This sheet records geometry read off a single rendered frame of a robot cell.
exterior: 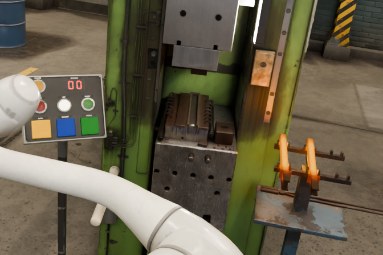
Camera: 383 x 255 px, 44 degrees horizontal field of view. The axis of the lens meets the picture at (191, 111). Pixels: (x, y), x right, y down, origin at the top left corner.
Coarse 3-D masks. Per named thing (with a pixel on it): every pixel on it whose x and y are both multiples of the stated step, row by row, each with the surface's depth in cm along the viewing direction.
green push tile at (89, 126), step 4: (80, 120) 200; (84, 120) 201; (88, 120) 201; (92, 120) 202; (96, 120) 203; (84, 124) 200; (88, 124) 201; (92, 124) 202; (96, 124) 202; (84, 128) 200; (88, 128) 201; (92, 128) 202; (96, 128) 202; (84, 132) 200; (88, 132) 201; (92, 132) 201; (96, 132) 202
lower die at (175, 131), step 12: (180, 96) 250; (204, 96) 254; (180, 108) 235; (204, 108) 238; (168, 120) 223; (180, 120) 222; (204, 120) 225; (168, 132) 219; (180, 132) 219; (192, 132) 219; (204, 132) 218
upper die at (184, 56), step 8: (176, 48) 203; (184, 48) 203; (192, 48) 203; (200, 48) 203; (216, 48) 205; (176, 56) 204; (184, 56) 204; (192, 56) 204; (200, 56) 204; (208, 56) 204; (216, 56) 204; (176, 64) 206; (184, 64) 206; (192, 64) 206; (200, 64) 205; (208, 64) 205; (216, 64) 205
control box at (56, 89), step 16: (48, 80) 197; (64, 80) 200; (80, 80) 202; (96, 80) 205; (48, 96) 196; (64, 96) 199; (80, 96) 202; (96, 96) 204; (48, 112) 196; (64, 112) 198; (80, 112) 201; (96, 112) 204; (80, 128) 200
